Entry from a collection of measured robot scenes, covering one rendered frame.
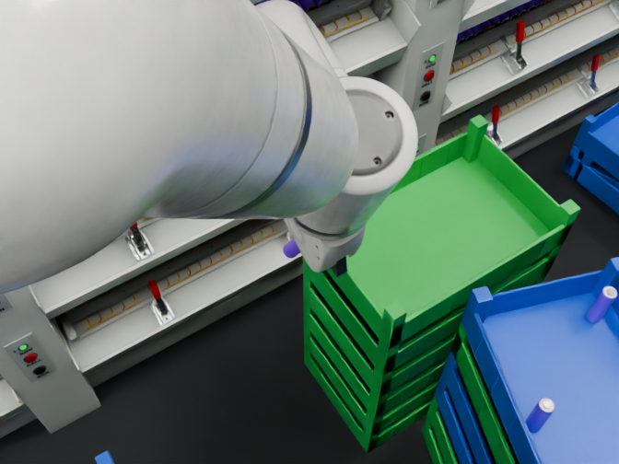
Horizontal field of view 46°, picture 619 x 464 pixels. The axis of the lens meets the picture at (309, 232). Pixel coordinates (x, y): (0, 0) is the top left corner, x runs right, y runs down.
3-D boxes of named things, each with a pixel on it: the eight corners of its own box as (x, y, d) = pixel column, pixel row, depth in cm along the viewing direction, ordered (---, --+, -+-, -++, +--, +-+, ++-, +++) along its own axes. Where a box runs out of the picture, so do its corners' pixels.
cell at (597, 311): (603, 321, 92) (621, 295, 87) (589, 324, 92) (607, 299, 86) (596, 309, 93) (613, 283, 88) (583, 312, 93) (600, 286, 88)
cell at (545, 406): (543, 431, 84) (558, 410, 79) (528, 435, 84) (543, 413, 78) (536, 416, 85) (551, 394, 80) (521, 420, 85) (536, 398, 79)
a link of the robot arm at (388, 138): (258, 156, 60) (314, 252, 59) (265, 94, 47) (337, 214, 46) (344, 112, 62) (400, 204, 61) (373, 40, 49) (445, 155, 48)
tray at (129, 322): (379, 217, 139) (401, 193, 126) (84, 376, 121) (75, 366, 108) (325, 131, 143) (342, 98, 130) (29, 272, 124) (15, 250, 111)
